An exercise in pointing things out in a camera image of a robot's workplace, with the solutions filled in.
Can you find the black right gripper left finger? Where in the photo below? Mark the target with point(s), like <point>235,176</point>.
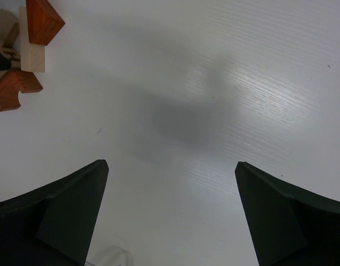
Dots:
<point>54,224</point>

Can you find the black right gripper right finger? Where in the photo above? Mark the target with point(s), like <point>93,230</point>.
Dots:
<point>288,225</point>

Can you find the red-brown wooden arch block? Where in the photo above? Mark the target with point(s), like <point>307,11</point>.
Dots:
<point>13,83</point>

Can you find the light wooden long block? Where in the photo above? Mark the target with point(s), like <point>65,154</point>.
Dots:
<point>32,55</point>

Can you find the light wooden letter cube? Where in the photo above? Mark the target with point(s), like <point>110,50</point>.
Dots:
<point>13,56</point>

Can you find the red-brown wooden triangle block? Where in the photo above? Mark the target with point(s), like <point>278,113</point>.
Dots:
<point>44,22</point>

